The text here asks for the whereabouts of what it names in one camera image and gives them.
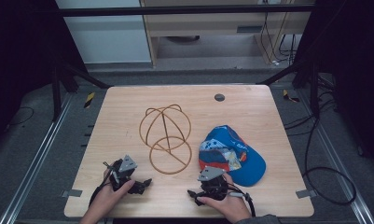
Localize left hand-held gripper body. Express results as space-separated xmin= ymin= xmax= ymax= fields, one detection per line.
xmin=103 ymin=154 xmax=138 ymax=191

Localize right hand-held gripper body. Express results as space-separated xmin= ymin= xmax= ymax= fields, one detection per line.
xmin=197 ymin=165 xmax=229 ymax=202

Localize blue baseball cap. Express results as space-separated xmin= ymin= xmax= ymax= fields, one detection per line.
xmin=198 ymin=124 xmax=267 ymax=188

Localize golden wire hat stand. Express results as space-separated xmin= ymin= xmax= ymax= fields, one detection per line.
xmin=138 ymin=104 xmax=194 ymax=175

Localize person's left hand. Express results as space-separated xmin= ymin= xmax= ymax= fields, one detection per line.
xmin=89 ymin=167 xmax=136 ymax=219

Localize person's right hand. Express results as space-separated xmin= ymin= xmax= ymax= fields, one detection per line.
xmin=196 ymin=172 xmax=253 ymax=224

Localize black yellow striped tape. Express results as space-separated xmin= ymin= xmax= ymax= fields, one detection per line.
xmin=282 ymin=89 xmax=300 ymax=104
xmin=83 ymin=91 xmax=96 ymax=109

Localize black metal stand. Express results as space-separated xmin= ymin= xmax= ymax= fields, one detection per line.
xmin=256 ymin=59 xmax=321 ymax=119
xmin=49 ymin=59 xmax=112 ymax=123

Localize white cabinet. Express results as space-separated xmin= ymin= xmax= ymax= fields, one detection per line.
xmin=54 ymin=0 xmax=153 ymax=65

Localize light wooden desk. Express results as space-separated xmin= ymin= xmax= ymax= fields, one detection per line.
xmin=139 ymin=0 xmax=317 ymax=68

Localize black curtain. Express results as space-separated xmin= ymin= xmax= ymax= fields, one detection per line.
xmin=291 ymin=0 xmax=374 ymax=175
xmin=0 ymin=0 xmax=90 ymax=150

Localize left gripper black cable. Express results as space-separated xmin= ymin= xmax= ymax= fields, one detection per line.
xmin=88 ymin=167 xmax=115 ymax=207

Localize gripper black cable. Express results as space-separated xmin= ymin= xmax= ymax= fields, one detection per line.
xmin=227 ymin=184 xmax=257 ymax=217
xmin=88 ymin=167 xmax=115 ymax=207

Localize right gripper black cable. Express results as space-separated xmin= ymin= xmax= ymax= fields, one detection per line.
xmin=227 ymin=184 xmax=257 ymax=217

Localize grey table edge bracket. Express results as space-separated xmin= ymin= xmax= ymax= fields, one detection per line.
xmin=295 ymin=189 xmax=318 ymax=200
xmin=61 ymin=189 xmax=84 ymax=199

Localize aluminium floor rail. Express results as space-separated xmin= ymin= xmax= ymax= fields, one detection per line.
xmin=296 ymin=90 xmax=374 ymax=224
xmin=0 ymin=92 xmax=74 ymax=224

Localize thin black floor cable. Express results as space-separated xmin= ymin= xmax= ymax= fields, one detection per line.
xmin=7 ymin=105 xmax=35 ymax=127

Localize black looped floor cable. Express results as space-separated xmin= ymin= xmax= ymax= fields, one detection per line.
xmin=283 ymin=90 xmax=358 ymax=206

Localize hanging black desk cables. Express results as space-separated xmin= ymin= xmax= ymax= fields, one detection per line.
xmin=259 ymin=0 xmax=298 ymax=67

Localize black horizontal frame bar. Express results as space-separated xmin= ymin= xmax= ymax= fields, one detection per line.
xmin=57 ymin=4 xmax=317 ymax=18

